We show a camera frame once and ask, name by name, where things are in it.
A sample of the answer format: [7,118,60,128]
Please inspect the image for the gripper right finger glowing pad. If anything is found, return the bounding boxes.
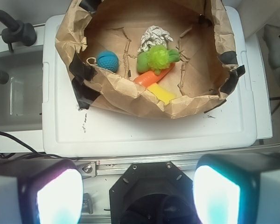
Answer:
[193,153,280,224]

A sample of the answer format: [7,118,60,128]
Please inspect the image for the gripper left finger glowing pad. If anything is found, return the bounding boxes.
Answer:
[0,159,84,224]

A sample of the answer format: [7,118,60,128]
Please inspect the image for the white plastic bin lid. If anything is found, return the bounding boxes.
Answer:
[41,6,258,158]

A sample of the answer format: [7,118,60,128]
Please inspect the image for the grey sink basin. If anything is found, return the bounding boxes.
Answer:
[0,45,43,132]

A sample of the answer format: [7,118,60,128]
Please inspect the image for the brown paper bag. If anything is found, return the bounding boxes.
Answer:
[55,0,245,119]

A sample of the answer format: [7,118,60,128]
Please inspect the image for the yellow sponge block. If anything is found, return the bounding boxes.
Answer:
[147,83,176,105]

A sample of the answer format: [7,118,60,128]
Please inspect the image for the orange toy carrot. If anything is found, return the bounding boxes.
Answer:
[134,63,175,88]

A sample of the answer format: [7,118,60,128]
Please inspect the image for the green plush toy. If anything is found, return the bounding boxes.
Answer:
[136,45,180,75]

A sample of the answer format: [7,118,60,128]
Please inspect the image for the black faucet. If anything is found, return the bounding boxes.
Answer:
[0,9,37,84]

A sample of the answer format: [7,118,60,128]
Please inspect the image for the crumpled white paper ball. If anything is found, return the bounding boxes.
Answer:
[137,25,173,53]

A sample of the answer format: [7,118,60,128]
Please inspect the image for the black cable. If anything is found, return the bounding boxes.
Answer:
[0,129,61,159]

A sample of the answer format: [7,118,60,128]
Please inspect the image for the aluminium frame rail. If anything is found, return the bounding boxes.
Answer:
[74,144,280,178]

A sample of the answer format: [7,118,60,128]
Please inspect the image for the black octagonal mount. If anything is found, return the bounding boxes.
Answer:
[109,162,201,224]

